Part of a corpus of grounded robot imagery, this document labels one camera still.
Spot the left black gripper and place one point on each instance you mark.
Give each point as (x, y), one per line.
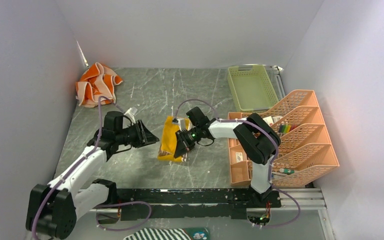
(143, 137)

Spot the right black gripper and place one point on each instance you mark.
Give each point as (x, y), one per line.
(183, 145)

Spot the brown yellow bear towel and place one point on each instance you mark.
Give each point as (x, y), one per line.
(168, 140)

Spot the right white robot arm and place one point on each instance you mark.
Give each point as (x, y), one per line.
(256, 137)

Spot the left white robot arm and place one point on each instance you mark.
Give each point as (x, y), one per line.
(54, 208)

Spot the orange plastic compartment tray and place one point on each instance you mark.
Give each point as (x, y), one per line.
(239, 163)

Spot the orange white crumpled towel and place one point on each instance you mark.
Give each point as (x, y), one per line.
(97, 86)

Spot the teal cartoon card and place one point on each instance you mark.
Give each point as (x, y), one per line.
(197, 233)

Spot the green plastic basket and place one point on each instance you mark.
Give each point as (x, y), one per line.
(251, 88)

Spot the black white striped cloth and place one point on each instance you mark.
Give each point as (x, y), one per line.
(159, 234)

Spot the colourful markers set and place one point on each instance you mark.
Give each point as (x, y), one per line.
(285, 128)

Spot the orange plastic file organizer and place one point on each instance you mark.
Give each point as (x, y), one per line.
(307, 148)

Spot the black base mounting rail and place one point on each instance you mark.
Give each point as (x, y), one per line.
(138, 203)

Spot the aluminium frame rail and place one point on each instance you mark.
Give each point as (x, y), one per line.
(298, 199)

